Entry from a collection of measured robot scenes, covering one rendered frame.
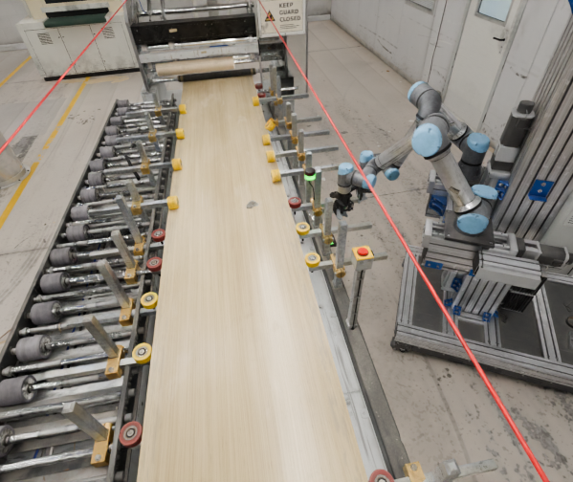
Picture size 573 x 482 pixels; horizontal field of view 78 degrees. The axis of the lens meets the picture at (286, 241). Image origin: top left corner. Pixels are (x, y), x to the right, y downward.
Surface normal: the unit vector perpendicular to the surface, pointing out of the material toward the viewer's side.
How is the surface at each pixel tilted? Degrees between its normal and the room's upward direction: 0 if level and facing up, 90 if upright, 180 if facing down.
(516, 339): 0
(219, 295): 0
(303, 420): 0
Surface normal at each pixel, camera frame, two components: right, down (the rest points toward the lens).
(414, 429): -0.04, -0.72
